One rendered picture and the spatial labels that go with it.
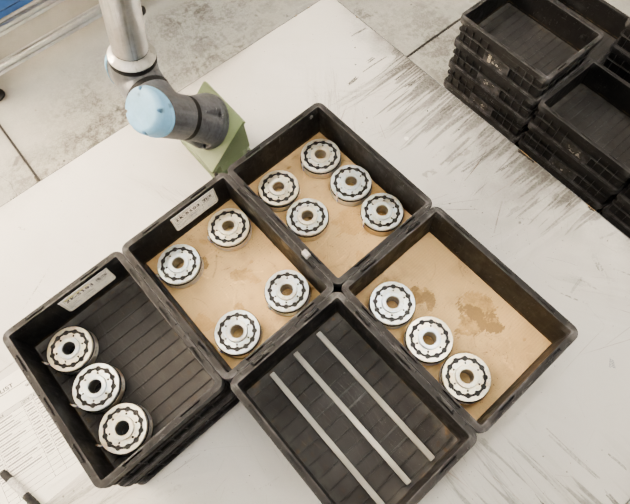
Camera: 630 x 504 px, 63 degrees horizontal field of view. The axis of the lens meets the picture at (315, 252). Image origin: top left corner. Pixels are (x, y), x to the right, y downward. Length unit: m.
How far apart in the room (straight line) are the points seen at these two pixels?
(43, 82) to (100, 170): 1.41
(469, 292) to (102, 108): 2.05
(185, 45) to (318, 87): 1.34
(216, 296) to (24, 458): 0.59
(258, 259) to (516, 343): 0.61
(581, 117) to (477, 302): 1.12
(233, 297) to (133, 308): 0.24
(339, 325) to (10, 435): 0.83
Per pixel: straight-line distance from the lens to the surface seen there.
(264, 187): 1.30
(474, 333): 1.21
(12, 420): 1.49
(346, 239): 1.25
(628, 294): 1.52
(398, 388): 1.16
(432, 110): 1.64
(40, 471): 1.44
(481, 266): 1.22
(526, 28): 2.25
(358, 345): 1.17
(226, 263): 1.26
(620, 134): 2.20
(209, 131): 1.42
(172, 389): 1.21
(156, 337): 1.25
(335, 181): 1.29
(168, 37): 2.97
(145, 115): 1.34
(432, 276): 1.24
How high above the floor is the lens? 1.97
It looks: 67 degrees down
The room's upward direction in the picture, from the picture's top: 6 degrees counter-clockwise
